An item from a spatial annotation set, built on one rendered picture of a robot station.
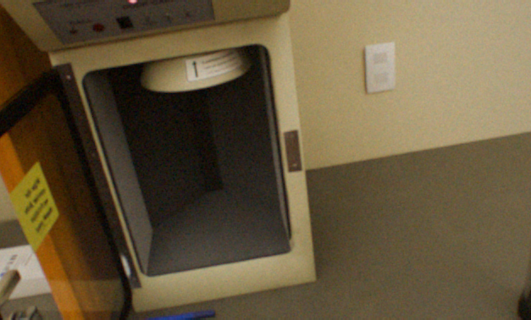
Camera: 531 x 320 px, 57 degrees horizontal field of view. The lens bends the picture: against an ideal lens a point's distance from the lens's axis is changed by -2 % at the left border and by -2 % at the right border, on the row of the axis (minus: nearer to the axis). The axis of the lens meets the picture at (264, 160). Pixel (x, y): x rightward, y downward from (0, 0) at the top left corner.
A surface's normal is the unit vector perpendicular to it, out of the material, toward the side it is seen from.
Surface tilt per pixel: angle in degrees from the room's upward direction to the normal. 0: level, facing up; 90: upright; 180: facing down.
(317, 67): 90
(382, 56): 90
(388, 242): 0
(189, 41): 90
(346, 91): 90
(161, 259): 0
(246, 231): 0
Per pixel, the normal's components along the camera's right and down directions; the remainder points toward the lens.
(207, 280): 0.11, 0.45
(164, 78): -0.43, 0.08
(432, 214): -0.13, -0.88
